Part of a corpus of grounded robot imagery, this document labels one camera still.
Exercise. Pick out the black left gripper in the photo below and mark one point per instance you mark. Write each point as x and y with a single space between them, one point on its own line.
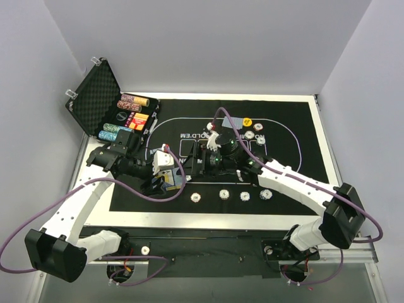
154 182

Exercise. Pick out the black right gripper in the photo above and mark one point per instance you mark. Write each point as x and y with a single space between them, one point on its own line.
198 160

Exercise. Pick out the card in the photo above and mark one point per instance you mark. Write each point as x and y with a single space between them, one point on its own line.
154 150
237 122

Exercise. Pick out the grey chips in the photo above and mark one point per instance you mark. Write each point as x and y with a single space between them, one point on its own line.
249 135

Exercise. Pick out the grey 1 chip stack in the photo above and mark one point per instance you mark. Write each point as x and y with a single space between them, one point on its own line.
224 194

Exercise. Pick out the yellow big blind button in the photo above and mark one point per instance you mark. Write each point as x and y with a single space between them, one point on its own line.
246 122

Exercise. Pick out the blue 5 chip stack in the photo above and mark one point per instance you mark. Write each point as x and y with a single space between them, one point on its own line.
245 196

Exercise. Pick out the red chips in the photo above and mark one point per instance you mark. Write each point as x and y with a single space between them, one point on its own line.
258 127

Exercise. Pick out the red 100 chip stack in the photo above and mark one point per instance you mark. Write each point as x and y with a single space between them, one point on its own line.
195 197

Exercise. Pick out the blue playing card box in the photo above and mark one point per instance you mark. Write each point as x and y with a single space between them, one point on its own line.
168 180

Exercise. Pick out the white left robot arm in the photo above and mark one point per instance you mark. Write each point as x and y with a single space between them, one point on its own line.
66 224

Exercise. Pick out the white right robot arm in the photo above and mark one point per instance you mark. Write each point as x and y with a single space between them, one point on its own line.
339 209

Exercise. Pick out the teal chip roll lower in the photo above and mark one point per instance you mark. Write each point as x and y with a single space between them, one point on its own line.
107 136

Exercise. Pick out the teal chip roll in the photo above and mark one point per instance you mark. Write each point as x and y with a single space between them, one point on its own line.
107 136
112 128

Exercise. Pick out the teal chip roll upper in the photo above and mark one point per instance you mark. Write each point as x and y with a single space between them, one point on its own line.
112 128

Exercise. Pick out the black poker table mat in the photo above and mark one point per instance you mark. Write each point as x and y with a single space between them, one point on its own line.
202 134

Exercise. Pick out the orange card deck box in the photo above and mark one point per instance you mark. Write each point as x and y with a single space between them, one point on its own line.
136 121

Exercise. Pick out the black round dealer puck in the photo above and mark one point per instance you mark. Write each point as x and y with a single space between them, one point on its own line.
121 116

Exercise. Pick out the brown chip roll top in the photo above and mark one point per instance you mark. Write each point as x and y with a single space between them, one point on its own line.
143 101

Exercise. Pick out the black chip carrying case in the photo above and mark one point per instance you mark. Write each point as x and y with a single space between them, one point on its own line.
94 102

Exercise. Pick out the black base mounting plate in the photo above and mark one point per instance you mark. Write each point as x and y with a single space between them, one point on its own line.
208 267

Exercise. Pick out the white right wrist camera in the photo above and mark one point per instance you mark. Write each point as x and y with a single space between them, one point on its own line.
211 143

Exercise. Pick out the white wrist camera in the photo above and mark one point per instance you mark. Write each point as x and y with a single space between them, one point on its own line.
211 143
162 161

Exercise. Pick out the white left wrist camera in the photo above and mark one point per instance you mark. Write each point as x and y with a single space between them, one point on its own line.
162 161

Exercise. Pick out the aluminium front rail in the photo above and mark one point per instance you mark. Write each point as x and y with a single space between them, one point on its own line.
363 252

